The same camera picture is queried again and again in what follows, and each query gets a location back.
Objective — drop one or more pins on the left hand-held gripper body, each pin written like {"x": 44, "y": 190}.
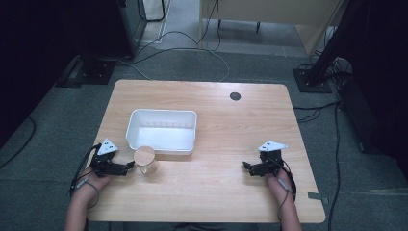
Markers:
{"x": 103, "y": 163}

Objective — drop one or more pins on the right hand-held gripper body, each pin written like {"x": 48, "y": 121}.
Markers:
{"x": 271, "y": 159}

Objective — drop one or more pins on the person's left hand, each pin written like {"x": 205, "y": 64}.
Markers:
{"x": 91, "y": 183}

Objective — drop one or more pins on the person's right hand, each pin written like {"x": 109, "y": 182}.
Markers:
{"x": 278, "y": 181}

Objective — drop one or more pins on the white plastic bin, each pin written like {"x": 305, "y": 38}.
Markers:
{"x": 162, "y": 136}

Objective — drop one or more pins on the black round table grommet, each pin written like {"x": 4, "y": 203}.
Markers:
{"x": 235, "y": 96}

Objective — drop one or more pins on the black stand base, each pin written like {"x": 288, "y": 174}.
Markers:
{"x": 91, "y": 72}

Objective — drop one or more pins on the black stand with square base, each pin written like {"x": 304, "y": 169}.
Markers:
{"x": 316, "y": 73}

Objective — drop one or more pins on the grey metal cabinet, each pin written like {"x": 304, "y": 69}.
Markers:
{"x": 133, "y": 25}

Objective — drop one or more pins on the beige wooden partition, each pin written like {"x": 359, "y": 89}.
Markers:
{"x": 272, "y": 12}

